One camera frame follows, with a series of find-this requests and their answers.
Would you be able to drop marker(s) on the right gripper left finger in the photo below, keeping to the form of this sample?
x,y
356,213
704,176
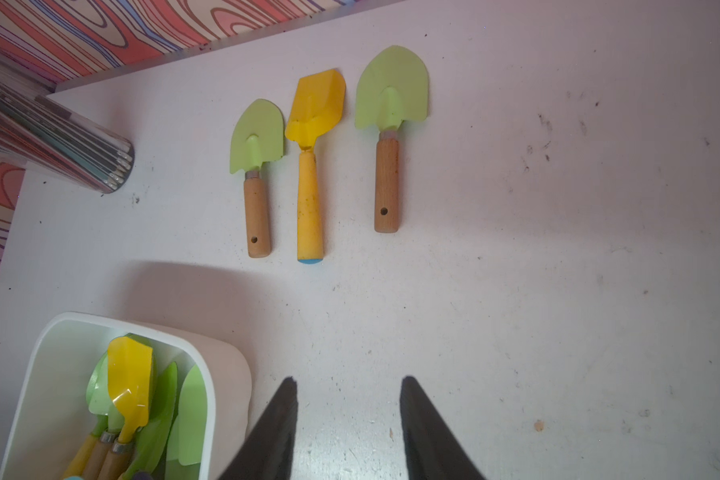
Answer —
x,y
267,453

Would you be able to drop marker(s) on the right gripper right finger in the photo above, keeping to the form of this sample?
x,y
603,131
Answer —
x,y
431,449

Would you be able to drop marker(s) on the green shovel wooden handle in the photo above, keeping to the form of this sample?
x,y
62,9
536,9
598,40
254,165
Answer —
x,y
392,89
257,139

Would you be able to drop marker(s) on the yellow plastic shovel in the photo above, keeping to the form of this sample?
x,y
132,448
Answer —
x,y
316,109

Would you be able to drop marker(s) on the green shovel right in box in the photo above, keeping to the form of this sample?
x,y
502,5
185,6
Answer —
x,y
186,439

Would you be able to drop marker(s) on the green shovel in box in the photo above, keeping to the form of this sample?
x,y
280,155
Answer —
x,y
151,441
186,439
101,438

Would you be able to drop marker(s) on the green shovel in box front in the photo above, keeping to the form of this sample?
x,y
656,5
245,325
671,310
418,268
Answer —
x,y
151,441

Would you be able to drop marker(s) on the yellow shovel in box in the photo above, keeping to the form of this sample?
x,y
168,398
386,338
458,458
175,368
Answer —
x,y
130,384

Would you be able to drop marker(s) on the green shovel left in box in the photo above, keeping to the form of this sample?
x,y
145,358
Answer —
x,y
101,438

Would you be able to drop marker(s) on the white plastic storage box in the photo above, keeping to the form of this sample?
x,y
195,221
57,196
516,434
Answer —
x,y
52,417

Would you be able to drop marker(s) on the clear cup of pens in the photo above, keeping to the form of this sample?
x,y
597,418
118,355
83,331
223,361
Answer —
x,y
34,128

